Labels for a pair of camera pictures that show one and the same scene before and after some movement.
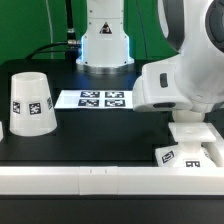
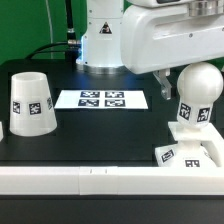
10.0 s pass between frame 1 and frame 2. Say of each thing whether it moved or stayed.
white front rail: stayed
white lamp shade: stayed
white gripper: moved
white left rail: stayed
